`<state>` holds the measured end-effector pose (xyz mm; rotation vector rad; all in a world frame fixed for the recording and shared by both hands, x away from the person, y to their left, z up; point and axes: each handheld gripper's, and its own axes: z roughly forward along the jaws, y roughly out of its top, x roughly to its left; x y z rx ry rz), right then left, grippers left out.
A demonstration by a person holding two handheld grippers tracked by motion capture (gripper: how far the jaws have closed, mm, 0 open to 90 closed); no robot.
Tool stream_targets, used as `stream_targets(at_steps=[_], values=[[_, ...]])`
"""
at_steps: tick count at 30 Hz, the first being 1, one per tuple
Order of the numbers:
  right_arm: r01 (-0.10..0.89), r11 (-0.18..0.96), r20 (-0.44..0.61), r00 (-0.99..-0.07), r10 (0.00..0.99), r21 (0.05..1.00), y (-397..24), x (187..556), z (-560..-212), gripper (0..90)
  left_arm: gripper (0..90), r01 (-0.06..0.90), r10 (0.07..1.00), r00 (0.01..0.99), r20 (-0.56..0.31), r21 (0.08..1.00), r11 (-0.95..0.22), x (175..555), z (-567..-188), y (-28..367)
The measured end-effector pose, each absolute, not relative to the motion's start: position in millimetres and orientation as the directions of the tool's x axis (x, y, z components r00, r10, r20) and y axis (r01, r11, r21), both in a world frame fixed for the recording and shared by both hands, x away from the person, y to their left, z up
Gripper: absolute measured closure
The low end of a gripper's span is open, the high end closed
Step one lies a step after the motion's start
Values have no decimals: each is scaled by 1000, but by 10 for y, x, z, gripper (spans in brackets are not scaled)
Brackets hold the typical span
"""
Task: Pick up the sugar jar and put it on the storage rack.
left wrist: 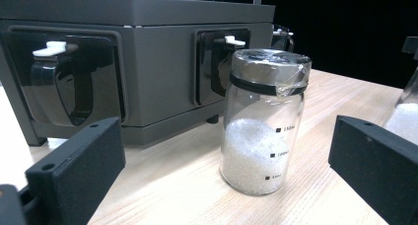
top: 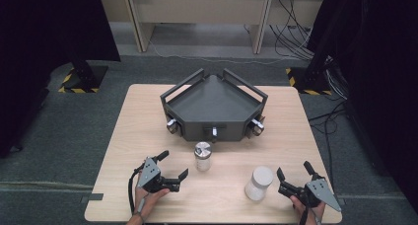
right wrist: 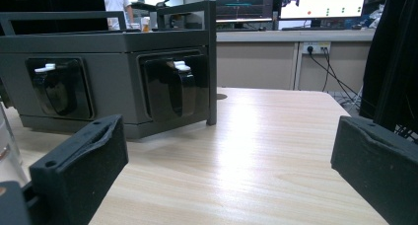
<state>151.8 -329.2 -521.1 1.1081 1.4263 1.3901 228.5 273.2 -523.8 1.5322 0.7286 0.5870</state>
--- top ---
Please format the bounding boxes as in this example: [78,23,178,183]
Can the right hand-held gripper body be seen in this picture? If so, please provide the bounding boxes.
[277,177,343,213]

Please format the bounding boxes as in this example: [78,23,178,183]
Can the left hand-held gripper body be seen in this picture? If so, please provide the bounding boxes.
[137,157,181,193]

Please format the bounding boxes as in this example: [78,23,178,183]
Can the glass jar with metal lid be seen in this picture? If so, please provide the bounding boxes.
[193,141,213,173]

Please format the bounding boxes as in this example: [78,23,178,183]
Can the white plastic jar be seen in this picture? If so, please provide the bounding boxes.
[244,166,274,202]

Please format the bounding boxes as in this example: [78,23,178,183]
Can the dark grey corner rack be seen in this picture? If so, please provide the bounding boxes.
[160,67,269,144]

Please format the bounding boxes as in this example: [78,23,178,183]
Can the person's left hand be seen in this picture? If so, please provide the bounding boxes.
[133,185,172,220]

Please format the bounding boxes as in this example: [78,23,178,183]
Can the person's right hand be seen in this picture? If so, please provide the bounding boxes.
[290,194,326,225]

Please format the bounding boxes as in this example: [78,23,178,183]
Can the black tape patch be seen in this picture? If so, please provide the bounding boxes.
[80,192,105,204]

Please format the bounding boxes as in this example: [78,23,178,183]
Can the black stand with striped base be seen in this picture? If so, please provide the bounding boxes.
[285,66,333,96]
[58,58,109,95]

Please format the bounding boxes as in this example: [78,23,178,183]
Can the black curtain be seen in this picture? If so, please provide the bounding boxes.
[307,0,418,216]
[0,0,121,159]

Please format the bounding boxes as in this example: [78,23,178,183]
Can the beige desk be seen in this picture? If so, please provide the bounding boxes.
[97,0,329,54]

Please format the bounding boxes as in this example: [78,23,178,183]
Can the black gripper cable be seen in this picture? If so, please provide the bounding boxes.
[298,206,311,225]
[127,164,147,216]

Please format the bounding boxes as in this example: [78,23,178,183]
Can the black floor cables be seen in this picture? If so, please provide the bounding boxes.
[309,58,350,189]

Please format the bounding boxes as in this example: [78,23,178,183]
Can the bundle of black cables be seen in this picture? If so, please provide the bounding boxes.
[269,0,314,61]

